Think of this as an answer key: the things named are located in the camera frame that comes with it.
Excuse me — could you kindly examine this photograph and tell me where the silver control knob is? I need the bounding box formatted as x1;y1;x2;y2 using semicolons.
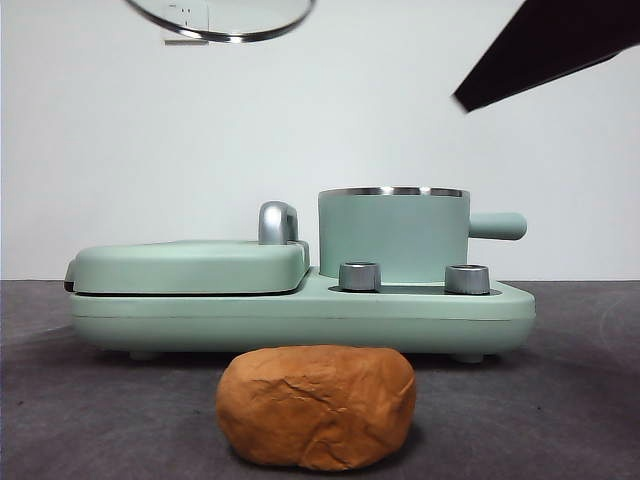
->
443;263;490;295
338;260;381;292

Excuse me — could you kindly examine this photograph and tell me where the mint green griddle cover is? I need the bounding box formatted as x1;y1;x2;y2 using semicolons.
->
63;238;311;297

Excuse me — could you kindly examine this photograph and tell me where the mint green steamer pot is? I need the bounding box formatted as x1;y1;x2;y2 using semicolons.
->
317;186;529;281

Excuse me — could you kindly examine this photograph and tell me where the glass pot lid green knob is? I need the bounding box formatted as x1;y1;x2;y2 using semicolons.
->
124;0;318;44

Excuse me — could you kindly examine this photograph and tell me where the brown potato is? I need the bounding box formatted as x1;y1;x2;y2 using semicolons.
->
214;343;417;472

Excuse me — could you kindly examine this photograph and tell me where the chrome griddle cover handle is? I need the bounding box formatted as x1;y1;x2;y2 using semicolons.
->
258;200;301;245

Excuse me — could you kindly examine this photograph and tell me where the mint green breakfast machine base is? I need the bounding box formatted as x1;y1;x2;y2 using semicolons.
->
69;267;536;362

